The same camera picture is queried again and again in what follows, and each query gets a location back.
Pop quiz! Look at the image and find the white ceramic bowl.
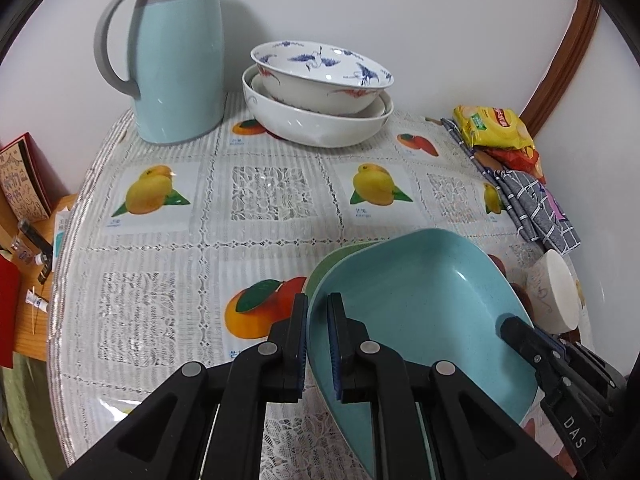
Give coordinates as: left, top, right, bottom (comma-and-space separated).
525, 250, 582, 335

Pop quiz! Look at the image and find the blue square plate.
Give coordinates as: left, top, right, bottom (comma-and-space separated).
307, 229, 538, 474

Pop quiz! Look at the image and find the green square plate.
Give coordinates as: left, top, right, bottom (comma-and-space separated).
303, 242, 376, 299

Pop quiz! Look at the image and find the right hand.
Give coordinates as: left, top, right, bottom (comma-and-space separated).
523, 416, 577, 478

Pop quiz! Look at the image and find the grey checked cloth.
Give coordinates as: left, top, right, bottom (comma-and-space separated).
442, 118, 582, 256

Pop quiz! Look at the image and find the fruit print tablecloth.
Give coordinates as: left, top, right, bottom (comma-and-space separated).
48, 94, 542, 463

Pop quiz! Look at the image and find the small white tube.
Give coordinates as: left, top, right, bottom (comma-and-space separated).
25, 290, 49, 312

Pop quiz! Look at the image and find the orange snack bag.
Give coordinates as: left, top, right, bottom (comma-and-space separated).
474, 146, 546, 183

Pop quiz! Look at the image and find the red paper bag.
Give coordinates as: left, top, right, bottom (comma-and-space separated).
0, 256, 22, 368

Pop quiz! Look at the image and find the black small bottle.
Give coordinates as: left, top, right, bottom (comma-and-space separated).
17, 219, 53, 285

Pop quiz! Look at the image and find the wooden side table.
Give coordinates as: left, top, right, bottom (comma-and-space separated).
0, 193, 80, 363

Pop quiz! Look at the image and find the yellow chips bag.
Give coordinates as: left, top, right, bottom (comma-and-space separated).
454, 105, 535, 150

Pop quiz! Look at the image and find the middle red patterned bowl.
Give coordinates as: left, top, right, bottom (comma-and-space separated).
250, 75, 386, 118

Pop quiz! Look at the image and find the large white porcelain bowl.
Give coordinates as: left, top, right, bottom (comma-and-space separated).
242, 65, 394, 148

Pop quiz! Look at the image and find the blue patterned porcelain bowl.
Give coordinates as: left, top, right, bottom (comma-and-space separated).
250, 40, 394, 116

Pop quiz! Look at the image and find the light blue thermos jug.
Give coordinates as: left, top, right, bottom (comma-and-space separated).
93, 0, 224, 145

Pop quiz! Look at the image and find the brown wooden door frame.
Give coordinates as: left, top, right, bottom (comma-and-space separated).
521, 0, 601, 138

